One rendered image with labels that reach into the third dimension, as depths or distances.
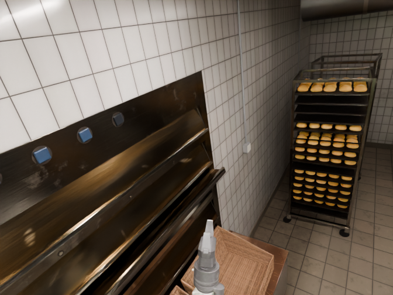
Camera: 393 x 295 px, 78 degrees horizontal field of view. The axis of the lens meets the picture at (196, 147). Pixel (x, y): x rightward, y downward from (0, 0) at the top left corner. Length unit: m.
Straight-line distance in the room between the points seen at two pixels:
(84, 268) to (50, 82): 0.76
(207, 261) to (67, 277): 0.61
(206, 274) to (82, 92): 0.79
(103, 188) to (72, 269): 0.34
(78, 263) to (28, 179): 0.44
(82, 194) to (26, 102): 0.41
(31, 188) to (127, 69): 0.61
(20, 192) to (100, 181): 0.31
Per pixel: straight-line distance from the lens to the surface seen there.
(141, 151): 1.28
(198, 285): 0.94
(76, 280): 1.25
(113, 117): 1.12
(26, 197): 1.01
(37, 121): 0.98
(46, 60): 1.00
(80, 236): 1.18
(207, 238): 0.83
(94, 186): 1.14
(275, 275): 2.19
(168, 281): 1.77
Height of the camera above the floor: 2.36
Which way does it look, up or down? 26 degrees down
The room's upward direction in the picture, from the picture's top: 9 degrees counter-clockwise
